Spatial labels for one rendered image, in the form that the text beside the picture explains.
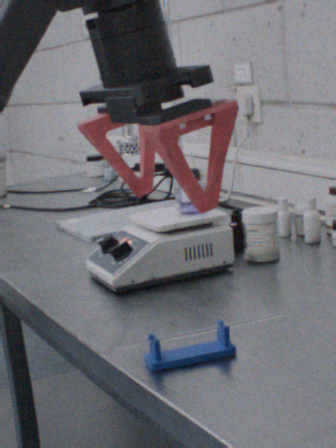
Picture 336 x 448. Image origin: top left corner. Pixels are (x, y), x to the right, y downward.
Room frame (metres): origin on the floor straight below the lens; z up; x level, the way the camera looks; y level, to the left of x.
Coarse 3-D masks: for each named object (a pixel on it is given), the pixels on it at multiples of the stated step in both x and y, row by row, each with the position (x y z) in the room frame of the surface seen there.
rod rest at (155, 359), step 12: (228, 336) 0.76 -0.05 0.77; (156, 348) 0.74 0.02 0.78; (180, 348) 0.78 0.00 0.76; (192, 348) 0.77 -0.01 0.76; (204, 348) 0.77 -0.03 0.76; (216, 348) 0.77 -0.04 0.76; (228, 348) 0.76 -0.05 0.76; (144, 360) 0.76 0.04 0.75; (156, 360) 0.74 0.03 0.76; (168, 360) 0.74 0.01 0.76; (180, 360) 0.74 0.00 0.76; (192, 360) 0.75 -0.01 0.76; (204, 360) 0.75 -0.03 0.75
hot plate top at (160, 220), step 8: (168, 208) 1.20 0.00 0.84; (136, 216) 1.15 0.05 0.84; (144, 216) 1.15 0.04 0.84; (152, 216) 1.14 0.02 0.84; (160, 216) 1.14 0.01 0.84; (168, 216) 1.13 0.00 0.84; (176, 216) 1.13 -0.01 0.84; (200, 216) 1.11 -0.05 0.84; (208, 216) 1.11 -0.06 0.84; (216, 216) 1.11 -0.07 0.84; (224, 216) 1.11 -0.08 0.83; (144, 224) 1.11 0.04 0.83; (152, 224) 1.09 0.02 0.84; (160, 224) 1.08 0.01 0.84; (168, 224) 1.08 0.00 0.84; (176, 224) 1.08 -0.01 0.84; (184, 224) 1.09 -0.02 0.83; (192, 224) 1.09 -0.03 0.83
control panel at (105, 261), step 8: (120, 232) 1.16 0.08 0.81; (120, 240) 1.13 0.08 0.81; (128, 240) 1.12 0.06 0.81; (136, 240) 1.10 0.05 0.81; (144, 240) 1.08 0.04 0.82; (136, 248) 1.07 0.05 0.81; (96, 256) 1.13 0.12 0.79; (104, 256) 1.11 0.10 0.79; (128, 256) 1.06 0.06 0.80; (96, 264) 1.11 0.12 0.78; (104, 264) 1.09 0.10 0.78; (112, 264) 1.07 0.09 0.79; (120, 264) 1.06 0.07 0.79; (112, 272) 1.05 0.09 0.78
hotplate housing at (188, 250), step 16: (208, 224) 1.12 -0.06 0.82; (224, 224) 1.12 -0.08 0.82; (160, 240) 1.07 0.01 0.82; (176, 240) 1.07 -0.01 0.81; (192, 240) 1.08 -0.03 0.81; (208, 240) 1.09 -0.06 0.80; (224, 240) 1.11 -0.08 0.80; (144, 256) 1.05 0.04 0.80; (160, 256) 1.06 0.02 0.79; (176, 256) 1.07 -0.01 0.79; (192, 256) 1.08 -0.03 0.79; (208, 256) 1.09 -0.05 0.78; (224, 256) 1.10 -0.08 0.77; (96, 272) 1.10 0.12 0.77; (128, 272) 1.04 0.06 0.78; (144, 272) 1.05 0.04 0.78; (160, 272) 1.06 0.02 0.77; (176, 272) 1.07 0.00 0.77; (192, 272) 1.09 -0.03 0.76; (208, 272) 1.10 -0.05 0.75; (112, 288) 1.05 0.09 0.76; (128, 288) 1.04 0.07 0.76
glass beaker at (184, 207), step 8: (192, 168) 1.16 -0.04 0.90; (200, 168) 1.15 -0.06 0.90; (200, 176) 1.12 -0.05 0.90; (176, 184) 1.12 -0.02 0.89; (200, 184) 1.12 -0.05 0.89; (176, 192) 1.13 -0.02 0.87; (176, 200) 1.13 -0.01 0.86; (184, 200) 1.12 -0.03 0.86; (176, 208) 1.13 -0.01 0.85; (184, 208) 1.12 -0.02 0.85; (192, 208) 1.11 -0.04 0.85; (184, 216) 1.12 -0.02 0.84; (192, 216) 1.11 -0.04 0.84
